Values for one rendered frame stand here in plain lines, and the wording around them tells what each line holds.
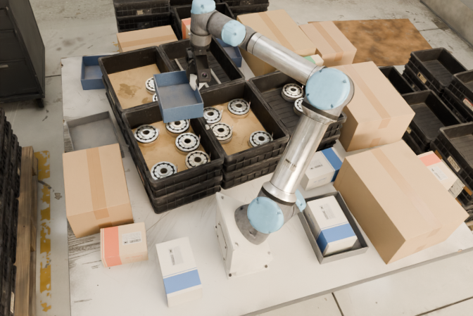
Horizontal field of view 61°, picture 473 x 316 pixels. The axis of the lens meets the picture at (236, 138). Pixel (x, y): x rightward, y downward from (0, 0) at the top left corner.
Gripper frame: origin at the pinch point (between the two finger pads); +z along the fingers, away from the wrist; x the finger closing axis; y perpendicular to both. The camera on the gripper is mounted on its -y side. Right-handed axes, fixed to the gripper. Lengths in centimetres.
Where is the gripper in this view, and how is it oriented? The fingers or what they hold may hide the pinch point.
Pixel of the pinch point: (196, 89)
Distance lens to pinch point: 155.6
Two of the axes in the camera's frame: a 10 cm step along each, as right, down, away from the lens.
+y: -2.8, -7.3, 6.3
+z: -1.5, 6.8, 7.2
